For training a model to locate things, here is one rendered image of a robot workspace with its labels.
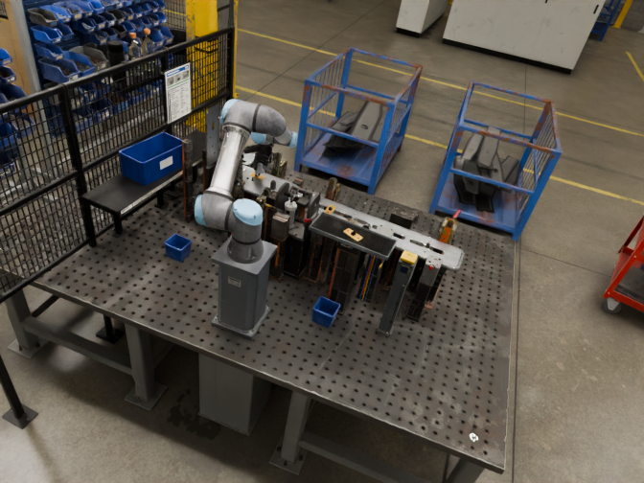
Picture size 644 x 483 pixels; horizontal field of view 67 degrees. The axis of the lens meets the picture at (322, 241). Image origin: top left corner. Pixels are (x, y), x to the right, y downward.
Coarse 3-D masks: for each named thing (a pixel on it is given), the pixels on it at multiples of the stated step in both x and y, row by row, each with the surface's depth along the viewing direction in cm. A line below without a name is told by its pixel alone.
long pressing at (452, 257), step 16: (272, 176) 268; (256, 192) 254; (288, 192) 259; (320, 208) 251; (336, 208) 253; (352, 208) 256; (384, 224) 248; (400, 240) 240; (416, 240) 242; (432, 240) 244; (448, 256) 235
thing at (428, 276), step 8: (432, 256) 223; (440, 264) 219; (424, 272) 222; (432, 272) 220; (424, 280) 224; (432, 280) 222; (424, 288) 228; (416, 296) 232; (424, 296) 230; (416, 304) 234; (424, 304) 232; (408, 312) 239; (416, 312) 237; (424, 312) 245; (416, 320) 239
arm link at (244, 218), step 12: (240, 204) 186; (252, 204) 189; (228, 216) 185; (240, 216) 183; (252, 216) 184; (228, 228) 188; (240, 228) 186; (252, 228) 187; (240, 240) 190; (252, 240) 190
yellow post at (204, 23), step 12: (204, 0) 265; (216, 0) 271; (204, 12) 269; (216, 12) 275; (204, 24) 273; (216, 24) 279; (216, 48) 287; (204, 60) 286; (216, 60) 292; (204, 72) 290; (216, 72) 296; (216, 84) 301; (204, 96) 300; (204, 108) 305; (204, 120) 309
